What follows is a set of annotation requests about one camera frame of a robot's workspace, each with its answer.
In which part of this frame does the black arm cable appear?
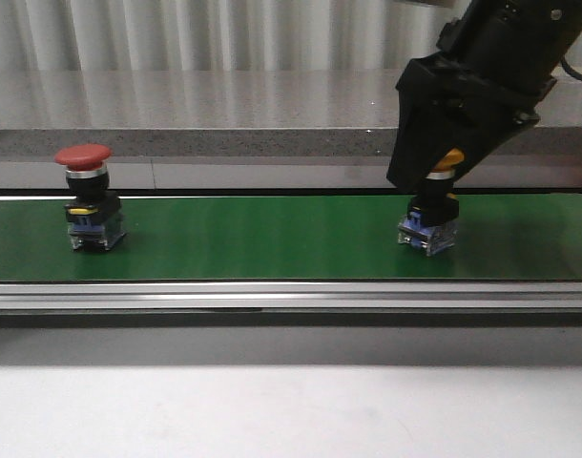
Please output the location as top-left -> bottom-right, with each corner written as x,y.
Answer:
559,55 -> 582,86

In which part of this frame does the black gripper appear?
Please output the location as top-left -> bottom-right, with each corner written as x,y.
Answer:
386,52 -> 556,192

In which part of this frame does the grey stone slab shelf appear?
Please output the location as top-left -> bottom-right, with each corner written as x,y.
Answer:
0,67 -> 582,191

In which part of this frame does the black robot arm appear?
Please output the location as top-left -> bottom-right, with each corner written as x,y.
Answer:
387,1 -> 582,192

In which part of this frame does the yellow mushroom push button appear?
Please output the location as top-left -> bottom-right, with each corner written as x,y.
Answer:
398,148 -> 465,257

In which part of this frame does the aluminium conveyor side rail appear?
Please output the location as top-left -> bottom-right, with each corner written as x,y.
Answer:
0,280 -> 582,327

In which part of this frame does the red mushroom push button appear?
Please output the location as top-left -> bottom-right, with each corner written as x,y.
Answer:
54,143 -> 126,251

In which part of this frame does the white corrugated back panel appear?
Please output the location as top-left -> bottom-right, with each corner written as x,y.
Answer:
0,0 -> 582,73

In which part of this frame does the green conveyor belt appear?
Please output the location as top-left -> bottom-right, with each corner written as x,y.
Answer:
0,194 -> 582,282

